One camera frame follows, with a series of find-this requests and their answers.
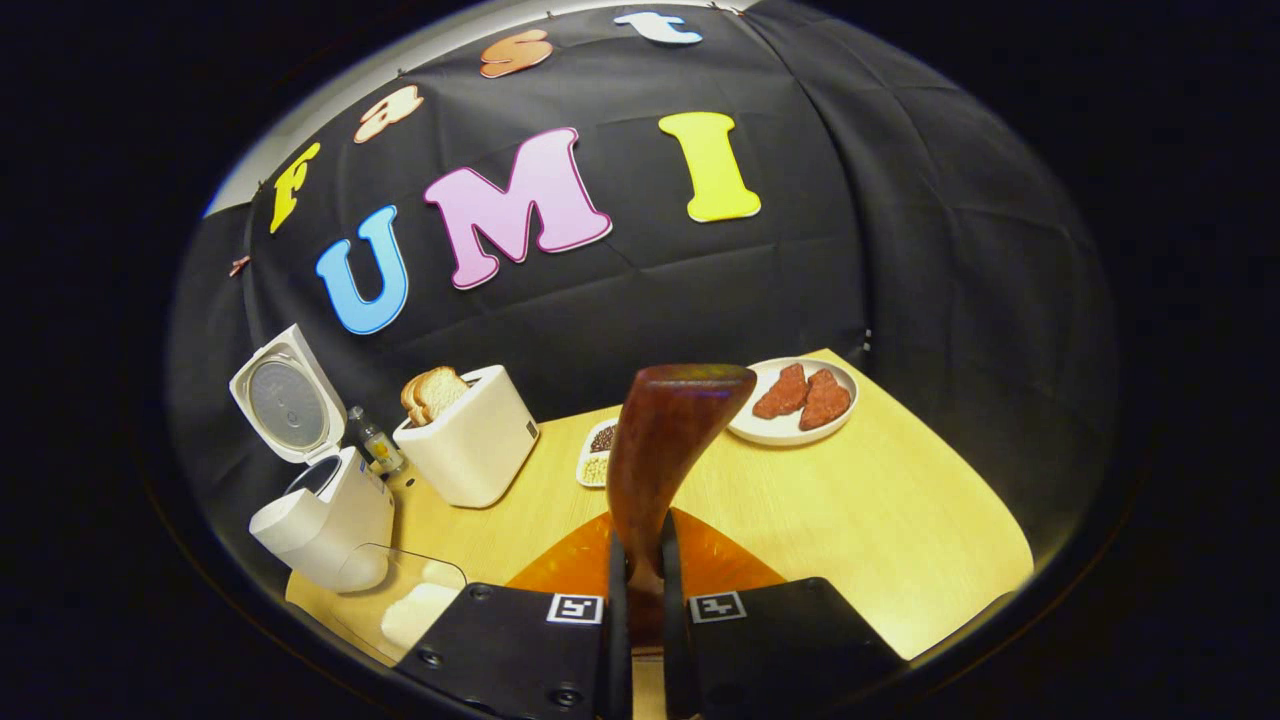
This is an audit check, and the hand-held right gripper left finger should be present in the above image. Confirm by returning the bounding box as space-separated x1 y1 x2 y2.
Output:
395 515 633 720

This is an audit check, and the brown wooden spoon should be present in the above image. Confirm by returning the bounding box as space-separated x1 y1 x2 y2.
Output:
607 364 758 641

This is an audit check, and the white toaster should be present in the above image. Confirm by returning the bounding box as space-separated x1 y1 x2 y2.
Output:
393 364 541 509

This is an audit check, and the small glass bottle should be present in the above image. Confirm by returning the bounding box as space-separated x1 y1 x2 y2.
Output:
347 405 406 476

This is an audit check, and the black backdrop cloth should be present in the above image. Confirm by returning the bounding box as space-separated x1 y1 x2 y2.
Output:
165 0 1119 561

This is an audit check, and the white divided bean dish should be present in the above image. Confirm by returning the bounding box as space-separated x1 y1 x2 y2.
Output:
576 417 621 489

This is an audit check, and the white rice cooker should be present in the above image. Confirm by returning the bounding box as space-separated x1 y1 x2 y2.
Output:
229 323 396 593

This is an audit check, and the red meat slice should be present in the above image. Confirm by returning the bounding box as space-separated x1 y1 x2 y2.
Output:
752 363 809 420
798 369 853 432

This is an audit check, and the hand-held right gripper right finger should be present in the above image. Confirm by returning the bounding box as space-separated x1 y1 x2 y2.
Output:
658 510 906 720

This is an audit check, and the clear plastic rice container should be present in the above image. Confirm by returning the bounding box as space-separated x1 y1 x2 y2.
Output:
325 543 468 656

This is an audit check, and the white rice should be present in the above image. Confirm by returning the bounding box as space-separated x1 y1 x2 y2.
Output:
380 583 461 651

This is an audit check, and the white oval plate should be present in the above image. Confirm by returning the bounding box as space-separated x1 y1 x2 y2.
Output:
727 357 860 447

